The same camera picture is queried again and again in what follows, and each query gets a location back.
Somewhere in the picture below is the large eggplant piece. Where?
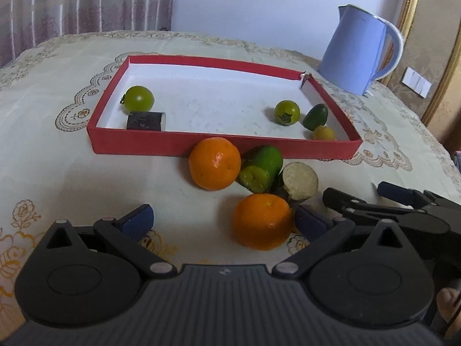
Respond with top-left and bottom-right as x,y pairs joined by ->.
275,162 -> 320,203

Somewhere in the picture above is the gold wall moulding strip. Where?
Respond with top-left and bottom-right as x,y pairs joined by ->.
421,38 -> 461,127
395,0 -> 426,46

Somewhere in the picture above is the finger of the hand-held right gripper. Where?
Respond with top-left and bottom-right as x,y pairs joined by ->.
322,187 -> 401,222
377,182 -> 433,208

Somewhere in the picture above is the white wall switch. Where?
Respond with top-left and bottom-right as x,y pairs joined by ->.
403,67 -> 432,98

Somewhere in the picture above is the small eggplant piece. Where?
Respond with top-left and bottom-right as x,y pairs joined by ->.
126,111 -> 167,131

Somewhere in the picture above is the dark green oval fruit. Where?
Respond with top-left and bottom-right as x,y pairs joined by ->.
302,103 -> 329,132

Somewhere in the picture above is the pink patterned curtain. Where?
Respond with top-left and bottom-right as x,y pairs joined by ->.
0,0 -> 178,69

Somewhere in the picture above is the orange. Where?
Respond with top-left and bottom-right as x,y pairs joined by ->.
189,137 -> 242,192
232,193 -> 293,251

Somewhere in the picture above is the person's right hand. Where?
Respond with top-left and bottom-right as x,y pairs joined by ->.
437,286 -> 461,336

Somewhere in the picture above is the cream embroidered tablecloth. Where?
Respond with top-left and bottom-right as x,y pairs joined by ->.
0,31 -> 461,296

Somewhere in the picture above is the red cardboard tray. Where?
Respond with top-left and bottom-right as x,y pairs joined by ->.
87,55 -> 363,160

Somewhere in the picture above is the blue electric kettle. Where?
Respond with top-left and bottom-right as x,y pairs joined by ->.
317,4 -> 405,97

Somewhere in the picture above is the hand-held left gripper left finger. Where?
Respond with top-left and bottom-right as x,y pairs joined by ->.
32,204 -> 178,280

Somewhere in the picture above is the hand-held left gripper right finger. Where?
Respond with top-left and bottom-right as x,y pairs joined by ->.
272,204 -> 422,281

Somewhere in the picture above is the small yellow citrus fruit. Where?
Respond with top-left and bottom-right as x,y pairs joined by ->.
312,125 -> 337,141

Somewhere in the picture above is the cucumber piece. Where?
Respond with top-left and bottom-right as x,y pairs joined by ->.
238,145 -> 284,194

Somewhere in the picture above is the green tomato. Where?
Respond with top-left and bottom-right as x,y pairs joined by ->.
121,86 -> 155,113
274,100 -> 301,127

